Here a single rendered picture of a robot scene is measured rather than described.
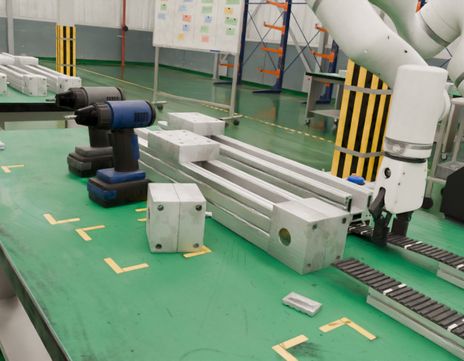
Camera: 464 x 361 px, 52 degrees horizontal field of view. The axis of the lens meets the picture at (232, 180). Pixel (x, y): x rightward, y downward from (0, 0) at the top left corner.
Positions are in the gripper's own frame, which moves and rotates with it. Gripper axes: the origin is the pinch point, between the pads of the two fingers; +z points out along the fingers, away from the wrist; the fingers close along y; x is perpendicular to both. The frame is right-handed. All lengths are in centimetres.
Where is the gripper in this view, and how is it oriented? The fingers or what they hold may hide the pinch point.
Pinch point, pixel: (389, 232)
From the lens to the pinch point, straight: 97.7
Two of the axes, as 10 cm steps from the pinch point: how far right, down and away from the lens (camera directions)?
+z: -0.9, 9.5, 2.8
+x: -5.8, -2.8, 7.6
